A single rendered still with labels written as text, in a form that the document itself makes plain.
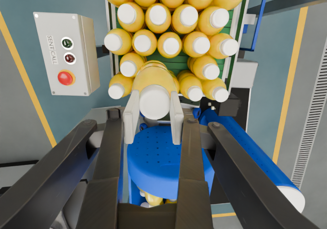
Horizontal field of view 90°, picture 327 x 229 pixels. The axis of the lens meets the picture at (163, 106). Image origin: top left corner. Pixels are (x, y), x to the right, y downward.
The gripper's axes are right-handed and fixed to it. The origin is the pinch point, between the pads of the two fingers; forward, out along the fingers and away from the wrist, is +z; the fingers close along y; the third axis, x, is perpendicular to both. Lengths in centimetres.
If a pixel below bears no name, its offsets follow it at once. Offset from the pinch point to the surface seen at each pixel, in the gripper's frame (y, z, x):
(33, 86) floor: -117, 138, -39
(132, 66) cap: -6.3, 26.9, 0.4
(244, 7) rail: 25, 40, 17
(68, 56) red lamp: -21.6, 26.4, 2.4
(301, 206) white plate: 67, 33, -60
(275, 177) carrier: 54, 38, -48
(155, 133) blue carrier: 0.3, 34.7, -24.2
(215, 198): 74, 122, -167
